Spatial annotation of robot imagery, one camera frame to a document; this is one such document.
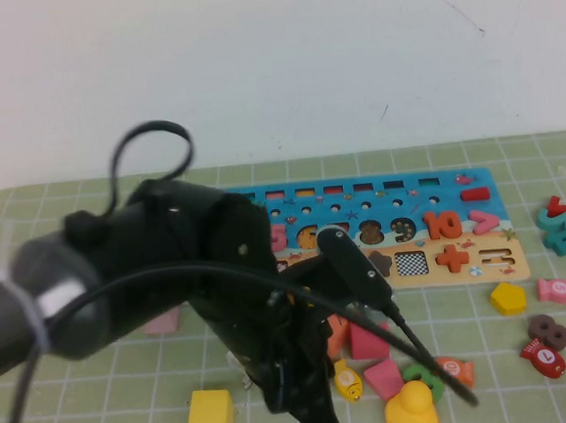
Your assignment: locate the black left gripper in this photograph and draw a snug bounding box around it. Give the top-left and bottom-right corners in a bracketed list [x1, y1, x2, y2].
[192, 258, 349, 423]

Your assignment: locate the yellow rubber duck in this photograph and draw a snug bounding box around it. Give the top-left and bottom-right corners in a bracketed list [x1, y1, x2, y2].
[382, 378, 441, 423]

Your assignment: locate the black camera cable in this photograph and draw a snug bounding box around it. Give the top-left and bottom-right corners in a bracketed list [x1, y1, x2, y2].
[0, 97, 481, 423]

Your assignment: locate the yellow pentagon block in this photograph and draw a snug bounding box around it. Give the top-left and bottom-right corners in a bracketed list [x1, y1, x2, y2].
[488, 278, 529, 318]

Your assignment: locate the rose red cube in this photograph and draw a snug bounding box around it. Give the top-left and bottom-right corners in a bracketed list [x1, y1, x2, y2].
[348, 317, 394, 361]

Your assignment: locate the wooden number puzzle board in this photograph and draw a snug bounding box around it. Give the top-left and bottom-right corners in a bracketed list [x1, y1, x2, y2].
[221, 163, 533, 304]

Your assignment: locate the green number three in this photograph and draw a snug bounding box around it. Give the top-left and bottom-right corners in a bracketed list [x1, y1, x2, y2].
[401, 360, 447, 406]

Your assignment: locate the pink greater-than sign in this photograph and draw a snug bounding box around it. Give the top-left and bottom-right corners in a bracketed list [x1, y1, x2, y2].
[468, 207, 501, 235]

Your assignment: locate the green checked tablecloth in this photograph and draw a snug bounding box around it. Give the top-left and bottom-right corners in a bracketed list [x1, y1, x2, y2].
[0, 130, 566, 423]

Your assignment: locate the yellow cube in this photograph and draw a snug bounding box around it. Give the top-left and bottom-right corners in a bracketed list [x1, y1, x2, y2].
[185, 387, 236, 423]

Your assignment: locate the pink fish number five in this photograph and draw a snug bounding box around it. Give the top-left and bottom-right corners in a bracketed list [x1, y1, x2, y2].
[536, 275, 566, 307]

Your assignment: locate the pink trapezoid block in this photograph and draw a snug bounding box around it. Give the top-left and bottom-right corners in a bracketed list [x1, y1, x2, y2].
[362, 357, 407, 404]

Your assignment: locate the yellow fish number nine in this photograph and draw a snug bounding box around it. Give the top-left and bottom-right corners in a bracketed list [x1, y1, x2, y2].
[331, 357, 366, 407]

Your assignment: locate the orange block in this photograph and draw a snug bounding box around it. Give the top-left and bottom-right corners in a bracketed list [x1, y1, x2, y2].
[323, 313, 354, 360]

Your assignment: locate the teal number four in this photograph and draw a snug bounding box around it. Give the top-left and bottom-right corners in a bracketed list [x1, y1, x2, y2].
[546, 227, 566, 258]

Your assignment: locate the teal number five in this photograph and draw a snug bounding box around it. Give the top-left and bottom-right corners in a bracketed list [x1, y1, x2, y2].
[536, 206, 566, 246]

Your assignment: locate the red fish number seven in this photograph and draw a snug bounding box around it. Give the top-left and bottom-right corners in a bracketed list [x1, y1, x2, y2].
[518, 335, 566, 381]

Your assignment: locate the brown number eight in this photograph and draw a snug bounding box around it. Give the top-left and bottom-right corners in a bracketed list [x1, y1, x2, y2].
[526, 312, 566, 354]

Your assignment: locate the light pink cube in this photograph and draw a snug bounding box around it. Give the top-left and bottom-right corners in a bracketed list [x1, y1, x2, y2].
[141, 305, 184, 336]

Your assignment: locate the orange fish number ten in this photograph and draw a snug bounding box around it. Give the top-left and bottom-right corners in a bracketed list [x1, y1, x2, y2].
[434, 355, 477, 391]

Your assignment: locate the orange plus sign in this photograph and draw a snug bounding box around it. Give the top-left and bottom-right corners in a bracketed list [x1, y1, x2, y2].
[435, 243, 471, 275]

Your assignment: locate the brown star piece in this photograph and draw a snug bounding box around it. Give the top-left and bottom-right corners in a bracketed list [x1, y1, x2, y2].
[367, 249, 396, 280]

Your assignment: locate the white zip tie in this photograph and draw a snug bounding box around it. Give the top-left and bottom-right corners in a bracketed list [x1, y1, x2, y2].
[0, 225, 55, 356]

